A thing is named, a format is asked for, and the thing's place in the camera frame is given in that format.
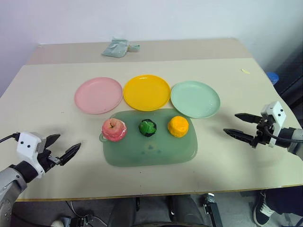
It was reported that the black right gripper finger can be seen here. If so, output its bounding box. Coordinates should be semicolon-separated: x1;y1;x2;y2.
234;113;262;124
223;128;258;146

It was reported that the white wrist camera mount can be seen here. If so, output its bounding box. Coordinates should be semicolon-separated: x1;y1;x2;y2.
16;131;47;179
260;101;287;148

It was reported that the black device on floor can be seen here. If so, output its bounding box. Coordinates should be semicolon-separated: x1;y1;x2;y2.
68;213;96;227

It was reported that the yellow round plate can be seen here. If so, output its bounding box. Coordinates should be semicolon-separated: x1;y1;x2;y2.
123;74;171;112

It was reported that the light green round plate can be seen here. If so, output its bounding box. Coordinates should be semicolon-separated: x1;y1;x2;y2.
170;80;221;119

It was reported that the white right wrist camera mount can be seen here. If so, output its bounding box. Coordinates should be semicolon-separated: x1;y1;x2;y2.
260;101;287;148

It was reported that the blue bottle cap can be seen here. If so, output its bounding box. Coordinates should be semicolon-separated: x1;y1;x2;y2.
266;71;280;85

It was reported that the red apple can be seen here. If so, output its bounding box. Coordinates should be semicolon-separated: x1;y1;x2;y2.
101;118;127;142

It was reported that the orange fruit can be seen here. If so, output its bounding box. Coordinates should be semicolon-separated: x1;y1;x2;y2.
167;115;189;138

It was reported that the dark trouser leg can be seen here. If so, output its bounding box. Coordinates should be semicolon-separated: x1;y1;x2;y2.
263;186;303;216

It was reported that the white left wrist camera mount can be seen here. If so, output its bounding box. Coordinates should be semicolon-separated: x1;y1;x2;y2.
16;131;47;179

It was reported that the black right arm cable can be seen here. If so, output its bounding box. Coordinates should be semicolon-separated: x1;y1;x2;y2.
262;125;303;143

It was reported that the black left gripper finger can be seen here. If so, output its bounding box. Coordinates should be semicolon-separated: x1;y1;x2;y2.
46;133;62;151
59;142;82;166

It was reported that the translucent green tray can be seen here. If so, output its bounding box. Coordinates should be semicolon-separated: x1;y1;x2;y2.
99;109;199;167

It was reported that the crumpled green plastic bag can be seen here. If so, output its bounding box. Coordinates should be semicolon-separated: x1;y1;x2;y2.
101;37;141;58

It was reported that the black and white sneaker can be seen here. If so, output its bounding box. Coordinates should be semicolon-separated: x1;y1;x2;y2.
252;191;276;227

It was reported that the pink round plate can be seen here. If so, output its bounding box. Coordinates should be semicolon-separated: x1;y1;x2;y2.
74;77;124;115

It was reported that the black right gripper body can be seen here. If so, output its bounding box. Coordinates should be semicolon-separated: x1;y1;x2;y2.
251;116;276;149

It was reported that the black object beside table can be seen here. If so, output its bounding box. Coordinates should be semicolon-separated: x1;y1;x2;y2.
271;50;303;103

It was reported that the metal table leg bracket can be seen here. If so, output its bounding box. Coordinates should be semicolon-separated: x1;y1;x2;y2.
203;192;223;227

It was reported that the green vegetable toy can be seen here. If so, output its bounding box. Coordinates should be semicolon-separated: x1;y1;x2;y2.
138;119;158;137

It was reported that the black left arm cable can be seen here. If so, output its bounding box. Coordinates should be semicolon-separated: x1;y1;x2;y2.
0;133;20;144

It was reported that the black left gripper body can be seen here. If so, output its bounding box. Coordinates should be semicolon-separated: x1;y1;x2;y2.
36;137;62;174

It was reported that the dark rounded shape under table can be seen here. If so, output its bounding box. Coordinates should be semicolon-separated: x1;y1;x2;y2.
167;194;205;227

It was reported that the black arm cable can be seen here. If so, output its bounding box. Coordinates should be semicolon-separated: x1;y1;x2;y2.
0;133;20;144
262;125;303;143

